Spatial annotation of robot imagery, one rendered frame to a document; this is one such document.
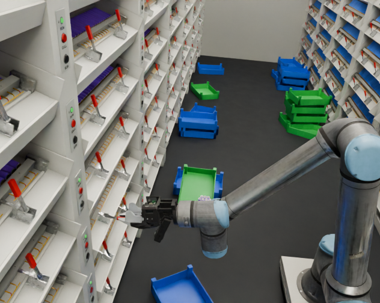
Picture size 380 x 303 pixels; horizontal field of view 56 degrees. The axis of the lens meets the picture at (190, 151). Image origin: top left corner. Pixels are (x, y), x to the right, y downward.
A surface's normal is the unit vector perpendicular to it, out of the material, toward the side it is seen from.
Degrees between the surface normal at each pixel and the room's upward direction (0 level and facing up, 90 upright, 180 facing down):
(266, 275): 0
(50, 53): 90
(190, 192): 22
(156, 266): 0
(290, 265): 0
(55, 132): 90
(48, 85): 90
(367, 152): 83
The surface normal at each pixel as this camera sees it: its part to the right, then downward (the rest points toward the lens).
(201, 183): 0.02, -0.62
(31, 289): 0.41, -0.76
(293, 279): 0.07, -0.86
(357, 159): -0.14, 0.37
